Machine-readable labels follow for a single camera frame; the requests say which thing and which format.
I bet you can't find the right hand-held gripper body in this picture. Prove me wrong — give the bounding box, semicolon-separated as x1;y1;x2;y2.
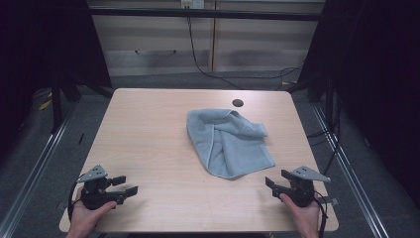
276;166;332;208

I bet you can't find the black floor cable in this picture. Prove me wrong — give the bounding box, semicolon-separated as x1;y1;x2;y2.
306;127;342;177

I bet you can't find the metal floor rail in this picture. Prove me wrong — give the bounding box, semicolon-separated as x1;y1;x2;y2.
0;110;77;238
311;104;391;238

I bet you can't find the light blue towel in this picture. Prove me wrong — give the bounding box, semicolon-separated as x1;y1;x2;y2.
186;108;276;180

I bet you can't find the white wall outlet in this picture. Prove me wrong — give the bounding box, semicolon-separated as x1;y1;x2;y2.
180;0;206;10

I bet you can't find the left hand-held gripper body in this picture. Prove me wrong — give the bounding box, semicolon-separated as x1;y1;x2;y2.
76;164;128;211

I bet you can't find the black stand leg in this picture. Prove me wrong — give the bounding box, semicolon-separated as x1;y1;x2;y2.
50;84;64;134

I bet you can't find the person's right hand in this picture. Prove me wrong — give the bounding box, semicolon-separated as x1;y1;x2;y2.
279;193;321;238

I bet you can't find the wooden vertical wall strip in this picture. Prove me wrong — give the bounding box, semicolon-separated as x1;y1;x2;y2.
208;1;218;72

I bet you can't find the dark curtain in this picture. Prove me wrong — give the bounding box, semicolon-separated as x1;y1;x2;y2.
296;0;420;209

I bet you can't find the black horizontal bar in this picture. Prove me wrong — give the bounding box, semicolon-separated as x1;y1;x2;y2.
88;7;326;23

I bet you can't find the long black wall cable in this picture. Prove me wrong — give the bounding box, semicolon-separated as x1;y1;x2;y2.
186;16;305;91

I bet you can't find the person's left hand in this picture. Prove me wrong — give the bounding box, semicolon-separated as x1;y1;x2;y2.
67;187;118;238

